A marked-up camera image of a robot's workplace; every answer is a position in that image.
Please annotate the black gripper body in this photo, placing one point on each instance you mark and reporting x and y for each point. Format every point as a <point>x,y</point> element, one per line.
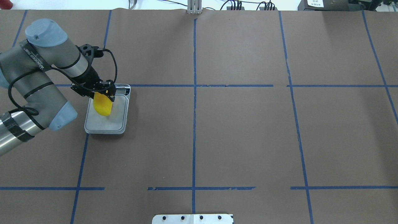
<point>90,76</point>

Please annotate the red object at corner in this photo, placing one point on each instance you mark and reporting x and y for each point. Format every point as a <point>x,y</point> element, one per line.
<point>6,4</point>

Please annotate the yellow mango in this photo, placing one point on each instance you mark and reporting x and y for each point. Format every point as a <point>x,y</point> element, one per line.
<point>102,104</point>

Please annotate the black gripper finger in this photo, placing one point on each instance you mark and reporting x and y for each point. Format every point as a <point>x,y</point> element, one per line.
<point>111,96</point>

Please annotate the white metal mounting plate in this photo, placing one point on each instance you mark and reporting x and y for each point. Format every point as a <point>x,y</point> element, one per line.
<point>193,219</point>

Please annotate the grey aluminium profile post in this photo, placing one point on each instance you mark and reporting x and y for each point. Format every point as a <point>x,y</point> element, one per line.
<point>194,6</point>

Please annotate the brown paper table cover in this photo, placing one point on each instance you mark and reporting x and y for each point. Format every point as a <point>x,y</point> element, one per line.
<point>281,117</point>

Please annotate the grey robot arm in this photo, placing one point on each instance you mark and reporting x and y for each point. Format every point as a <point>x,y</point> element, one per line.
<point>38,102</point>

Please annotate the grey digital kitchen scale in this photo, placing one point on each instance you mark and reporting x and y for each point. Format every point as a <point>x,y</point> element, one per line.
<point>115,123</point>

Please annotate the dark grey control box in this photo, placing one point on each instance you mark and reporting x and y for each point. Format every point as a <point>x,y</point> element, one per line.
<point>327,5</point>

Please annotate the black power strip left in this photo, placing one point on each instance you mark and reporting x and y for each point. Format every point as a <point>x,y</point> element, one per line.
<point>235,8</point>

